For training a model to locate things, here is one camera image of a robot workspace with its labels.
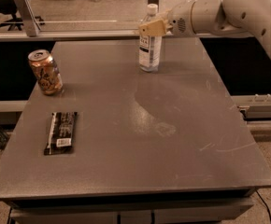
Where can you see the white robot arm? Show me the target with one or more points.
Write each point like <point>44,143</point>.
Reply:
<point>222,18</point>

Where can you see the orange soda can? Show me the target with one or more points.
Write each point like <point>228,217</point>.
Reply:
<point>46,71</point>

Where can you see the clear plastic water bottle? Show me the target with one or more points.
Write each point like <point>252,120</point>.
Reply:
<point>150,46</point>

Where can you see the left metal bracket post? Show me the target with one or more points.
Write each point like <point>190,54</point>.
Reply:
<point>28,18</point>

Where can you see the grey table drawer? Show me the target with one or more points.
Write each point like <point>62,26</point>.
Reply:
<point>211,211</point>

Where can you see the black snack bar wrapper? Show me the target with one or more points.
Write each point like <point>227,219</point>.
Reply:
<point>60,138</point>

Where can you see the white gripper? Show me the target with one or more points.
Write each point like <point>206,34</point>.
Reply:
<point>179,22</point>

